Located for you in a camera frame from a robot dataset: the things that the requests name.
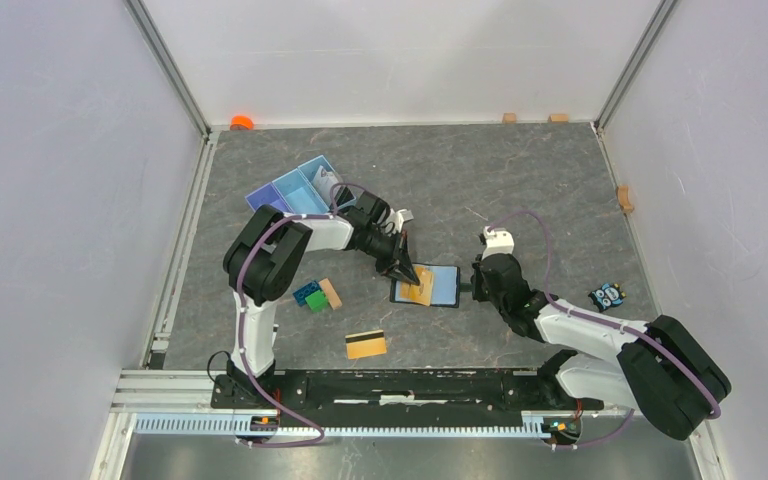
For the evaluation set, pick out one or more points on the light blue middle bin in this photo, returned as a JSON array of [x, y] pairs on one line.
[[298, 194]]

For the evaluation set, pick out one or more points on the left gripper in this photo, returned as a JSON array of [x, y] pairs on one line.
[[398, 259]]

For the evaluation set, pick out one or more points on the blue owl toy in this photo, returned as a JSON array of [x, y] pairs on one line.
[[607, 296]]

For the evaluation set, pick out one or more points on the blue toy brick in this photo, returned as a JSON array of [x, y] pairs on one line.
[[304, 291]]

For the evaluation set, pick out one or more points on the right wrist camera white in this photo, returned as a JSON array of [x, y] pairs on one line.
[[496, 241]]

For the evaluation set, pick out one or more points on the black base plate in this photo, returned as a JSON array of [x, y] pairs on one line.
[[399, 398]]

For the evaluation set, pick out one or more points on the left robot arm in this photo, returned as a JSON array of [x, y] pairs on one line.
[[262, 262]]

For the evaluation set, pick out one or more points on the aluminium frame rail left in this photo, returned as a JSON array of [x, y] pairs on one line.
[[156, 386]]

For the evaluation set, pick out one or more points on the light blue bin with cards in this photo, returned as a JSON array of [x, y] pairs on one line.
[[345, 196]]

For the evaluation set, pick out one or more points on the orange round object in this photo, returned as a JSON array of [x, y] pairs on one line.
[[241, 122]]

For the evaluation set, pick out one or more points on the purple plastic bin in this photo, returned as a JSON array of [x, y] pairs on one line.
[[267, 194]]

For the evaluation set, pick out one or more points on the wooden block back right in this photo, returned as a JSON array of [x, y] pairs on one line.
[[558, 118]]

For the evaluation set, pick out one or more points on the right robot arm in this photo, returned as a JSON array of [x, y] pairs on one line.
[[655, 368]]

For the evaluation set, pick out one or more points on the green toy brick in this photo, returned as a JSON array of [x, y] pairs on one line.
[[317, 301]]

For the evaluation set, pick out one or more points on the gold credit card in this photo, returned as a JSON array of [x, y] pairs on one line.
[[365, 344]]

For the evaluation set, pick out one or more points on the black card holder wallet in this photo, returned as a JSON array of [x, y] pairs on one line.
[[447, 289]]

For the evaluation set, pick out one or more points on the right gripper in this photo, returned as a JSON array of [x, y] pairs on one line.
[[475, 279]]

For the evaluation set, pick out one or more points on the wooden arch block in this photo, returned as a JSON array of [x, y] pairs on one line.
[[624, 199]]

